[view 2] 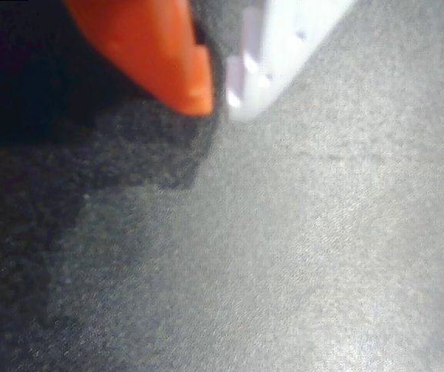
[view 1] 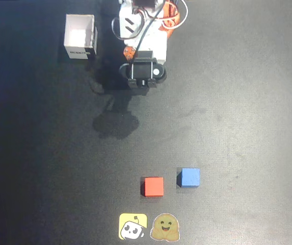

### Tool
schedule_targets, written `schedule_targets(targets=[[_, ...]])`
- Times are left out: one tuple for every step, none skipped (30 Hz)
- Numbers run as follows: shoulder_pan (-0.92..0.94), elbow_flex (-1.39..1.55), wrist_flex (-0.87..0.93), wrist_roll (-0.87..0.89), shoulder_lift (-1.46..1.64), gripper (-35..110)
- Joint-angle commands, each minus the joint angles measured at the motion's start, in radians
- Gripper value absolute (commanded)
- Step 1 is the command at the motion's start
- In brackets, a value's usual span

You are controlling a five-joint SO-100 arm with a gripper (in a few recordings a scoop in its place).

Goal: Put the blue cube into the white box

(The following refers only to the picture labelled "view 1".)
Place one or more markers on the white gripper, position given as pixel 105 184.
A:
pixel 153 46

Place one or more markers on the blue cube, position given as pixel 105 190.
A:
pixel 190 177

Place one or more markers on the white cardboard box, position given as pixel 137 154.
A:
pixel 79 35

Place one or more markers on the red cube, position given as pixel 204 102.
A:
pixel 154 186

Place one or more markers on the yellow robot sticker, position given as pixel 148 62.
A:
pixel 125 220

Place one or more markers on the hugging face emoji sticker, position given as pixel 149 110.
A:
pixel 164 227

